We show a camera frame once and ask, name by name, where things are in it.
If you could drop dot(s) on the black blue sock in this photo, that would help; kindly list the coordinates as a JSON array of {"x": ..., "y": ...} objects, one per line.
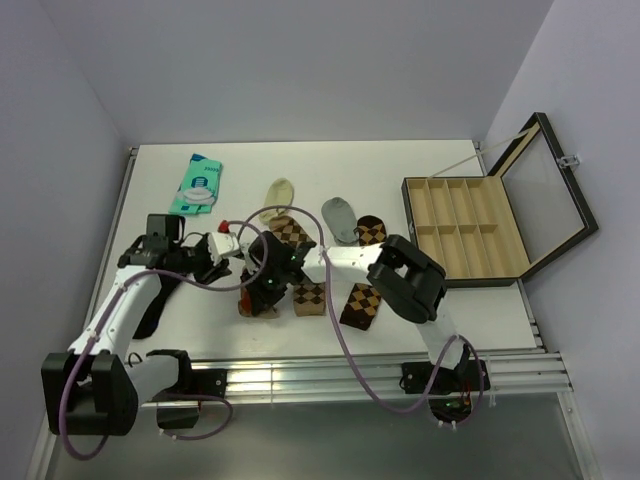
[{"x": 151, "y": 318}]

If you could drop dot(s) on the dark brown argyle sock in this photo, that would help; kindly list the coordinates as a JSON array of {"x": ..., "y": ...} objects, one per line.
[{"x": 364, "y": 300}]

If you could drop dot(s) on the metal wall latch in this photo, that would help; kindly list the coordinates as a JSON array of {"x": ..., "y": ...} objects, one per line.
[{"x": 568, "y": 162}]

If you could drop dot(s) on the orange green argyle sock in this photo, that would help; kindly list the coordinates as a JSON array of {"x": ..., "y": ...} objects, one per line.
[{"x": 258, "y": 299}]

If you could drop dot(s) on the grey ankle sock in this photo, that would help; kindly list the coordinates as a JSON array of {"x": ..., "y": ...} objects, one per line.
[{"x": 340, "y": 218}]

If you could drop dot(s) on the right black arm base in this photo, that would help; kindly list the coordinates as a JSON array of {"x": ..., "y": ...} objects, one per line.
[{"x": 450, "y": 398}]

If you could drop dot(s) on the black compartment storage box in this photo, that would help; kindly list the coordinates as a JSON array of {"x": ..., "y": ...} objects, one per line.
[{"x": 506, "y": 226}]

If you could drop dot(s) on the teal patterned sock pair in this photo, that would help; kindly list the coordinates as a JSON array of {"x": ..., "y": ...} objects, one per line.
[{"x": 199, "y": 188}]

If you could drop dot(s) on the brown tan argyle sock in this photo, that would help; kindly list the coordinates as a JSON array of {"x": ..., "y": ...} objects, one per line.
[{"x": 309, "y": 299}]

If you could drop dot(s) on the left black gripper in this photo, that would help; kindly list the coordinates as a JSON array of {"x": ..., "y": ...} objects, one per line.
[{"x": 212, "y": 271}]

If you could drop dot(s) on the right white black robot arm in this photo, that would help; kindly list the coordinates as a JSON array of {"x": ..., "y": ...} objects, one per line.
[{"x": 407, "y": 279}]

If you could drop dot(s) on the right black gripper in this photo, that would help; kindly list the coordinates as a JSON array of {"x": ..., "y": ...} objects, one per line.
[{"x": 263, "y": 299}]

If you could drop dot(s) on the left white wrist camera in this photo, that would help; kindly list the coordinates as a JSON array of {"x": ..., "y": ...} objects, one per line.
[{"x": 222, "y": 246}]

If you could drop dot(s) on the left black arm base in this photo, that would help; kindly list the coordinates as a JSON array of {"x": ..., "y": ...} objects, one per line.
[{"x": 196, "y": 409}]

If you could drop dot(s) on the cream ankle sock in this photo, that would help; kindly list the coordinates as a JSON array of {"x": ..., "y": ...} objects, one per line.
[{"x": 278, "y": 198}]

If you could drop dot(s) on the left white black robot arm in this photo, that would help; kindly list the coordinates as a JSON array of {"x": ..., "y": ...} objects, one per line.
[{"x": 88, "y": 390}]

